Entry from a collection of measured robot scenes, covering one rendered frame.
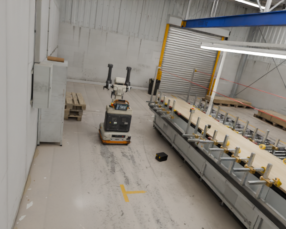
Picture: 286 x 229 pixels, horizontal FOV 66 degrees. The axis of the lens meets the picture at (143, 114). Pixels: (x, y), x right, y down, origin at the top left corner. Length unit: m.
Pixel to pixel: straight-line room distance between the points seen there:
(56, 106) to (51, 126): 0.40
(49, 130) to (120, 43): 7.04
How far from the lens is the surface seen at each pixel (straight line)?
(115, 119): 4.70
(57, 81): 4.25
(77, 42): 10.53
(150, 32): 11.13
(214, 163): 3.52
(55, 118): 4.44
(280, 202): 3.14
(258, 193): 3.02
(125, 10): 10.87
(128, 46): 10.84
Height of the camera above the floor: 2.14
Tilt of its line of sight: 17 degrees down
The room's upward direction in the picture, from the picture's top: 11 degrees clockwise
